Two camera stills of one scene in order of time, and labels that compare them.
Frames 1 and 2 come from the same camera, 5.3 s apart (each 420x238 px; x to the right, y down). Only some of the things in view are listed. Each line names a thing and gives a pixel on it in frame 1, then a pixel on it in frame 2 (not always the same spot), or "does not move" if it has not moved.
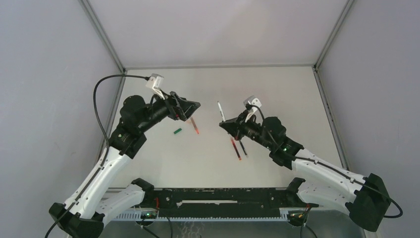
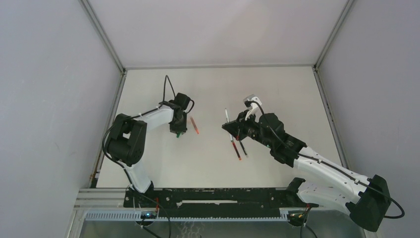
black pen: [243, 149] does not move
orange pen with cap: [196, 129] does not move
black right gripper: [236, 126] does not move
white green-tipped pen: [221, 111] to [228, 121]
